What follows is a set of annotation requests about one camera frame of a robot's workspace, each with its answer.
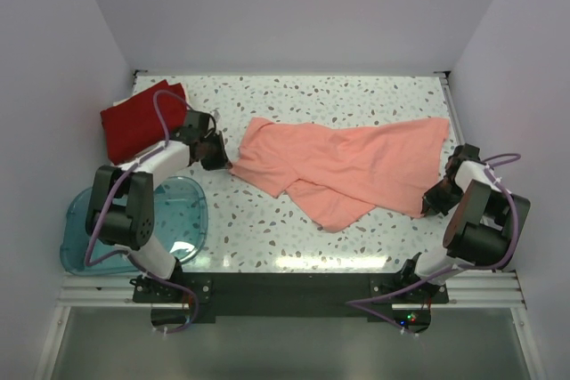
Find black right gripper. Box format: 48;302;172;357
421;178;463;217

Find salmon pink t-shirt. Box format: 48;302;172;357
231;117;450;232

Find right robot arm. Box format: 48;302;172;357
394;144;531;303

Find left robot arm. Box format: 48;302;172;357
84;109;232;302

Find blue transparent plastic bin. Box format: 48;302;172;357
59;175;210;276

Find folded cream t-shirt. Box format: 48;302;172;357
111;82;192;164

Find folded red t-shirt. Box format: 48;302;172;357
99;79;193;163

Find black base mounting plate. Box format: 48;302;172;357
132;271;450;326

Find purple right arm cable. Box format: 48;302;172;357
346;152;523;324

